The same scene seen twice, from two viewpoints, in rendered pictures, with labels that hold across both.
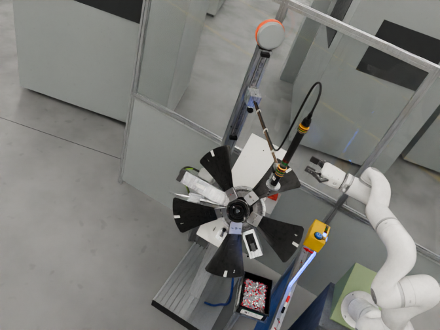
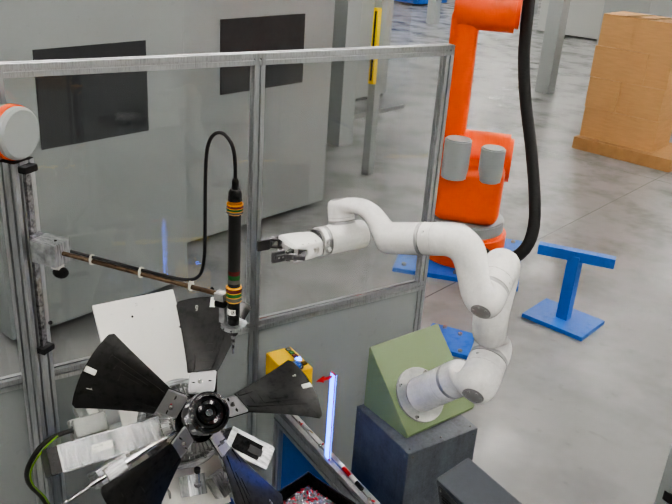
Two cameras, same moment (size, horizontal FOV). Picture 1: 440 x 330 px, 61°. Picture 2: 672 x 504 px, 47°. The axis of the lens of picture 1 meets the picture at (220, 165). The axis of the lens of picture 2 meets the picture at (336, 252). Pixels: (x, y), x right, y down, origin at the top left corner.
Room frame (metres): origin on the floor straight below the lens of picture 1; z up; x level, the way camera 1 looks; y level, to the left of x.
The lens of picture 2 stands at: (-0.11, 0.92, 2.53)
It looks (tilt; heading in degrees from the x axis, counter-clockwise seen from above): 24 degrees down; 313
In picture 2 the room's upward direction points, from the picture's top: 4 degrees clockwise
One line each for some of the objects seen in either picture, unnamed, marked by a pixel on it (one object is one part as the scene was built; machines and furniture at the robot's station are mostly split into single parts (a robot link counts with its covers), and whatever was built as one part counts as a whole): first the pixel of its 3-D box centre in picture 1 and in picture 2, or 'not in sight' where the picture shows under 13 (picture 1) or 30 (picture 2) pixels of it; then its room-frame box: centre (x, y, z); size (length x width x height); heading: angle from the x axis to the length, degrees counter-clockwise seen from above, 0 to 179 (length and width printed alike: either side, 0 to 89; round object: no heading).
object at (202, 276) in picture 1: (207, 266); not in sight; (1.50, -0.16, 0.46); 0.09 x 0.04 x 0.91; 77
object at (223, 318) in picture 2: (275, 177); (230, 310); (1.38, -0.27, 1.49); 0.09 x 0.07 x 0.10; 22
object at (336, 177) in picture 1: (332, 175); (302, 244); (1.33, -0.48, 1.65); 0.11 x 0.10 x 0.07; 77
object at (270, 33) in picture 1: (270, 34); (12, 132); (2.04, 0.00, 1.88); 0.17 x 0.15 x 0.16; 77
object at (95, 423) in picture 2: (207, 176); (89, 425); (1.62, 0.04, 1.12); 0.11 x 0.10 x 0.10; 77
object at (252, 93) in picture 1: (252, 96); (49, 249); (1.95, -0.04, 1.54); 0.10 x 0.07 x 0.08; 22
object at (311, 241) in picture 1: (316, 236); (288, 372); (1.58, -0.69, 1.02); 0.16 x 0.10 x 0.11; 167
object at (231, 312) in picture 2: (289, 154); (234, 260); (1.37, -0.27, 1.65); 0.04 x 0.04 x 0.46
